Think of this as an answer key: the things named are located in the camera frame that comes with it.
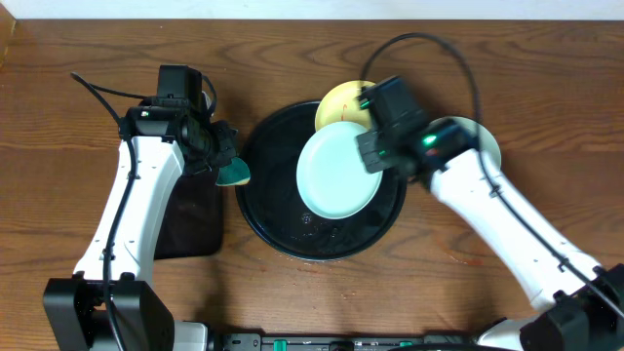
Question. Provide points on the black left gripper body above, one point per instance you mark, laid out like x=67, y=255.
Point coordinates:
x=225, y=147

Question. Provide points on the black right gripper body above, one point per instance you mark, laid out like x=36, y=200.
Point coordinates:
x=373, y=152

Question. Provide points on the green yellow sponge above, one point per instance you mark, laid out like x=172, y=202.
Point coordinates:
x=234, y=174

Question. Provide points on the mint green plate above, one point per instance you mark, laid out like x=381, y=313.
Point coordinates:
x=486, y=138
x=331, y=178

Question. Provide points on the yellow plate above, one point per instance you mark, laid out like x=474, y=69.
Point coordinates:
x=341, y=104

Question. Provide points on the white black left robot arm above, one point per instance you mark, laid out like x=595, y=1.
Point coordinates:
x=109, y=303

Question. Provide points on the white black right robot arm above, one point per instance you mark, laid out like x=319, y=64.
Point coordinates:
x=578, y=304

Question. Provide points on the black round tray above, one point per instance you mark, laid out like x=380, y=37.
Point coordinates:
x=272, y=206

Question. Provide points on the black rectangular tray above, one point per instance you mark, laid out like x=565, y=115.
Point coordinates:
x=193, y=220

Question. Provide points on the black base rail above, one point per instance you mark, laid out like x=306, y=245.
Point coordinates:
x=289, y=342

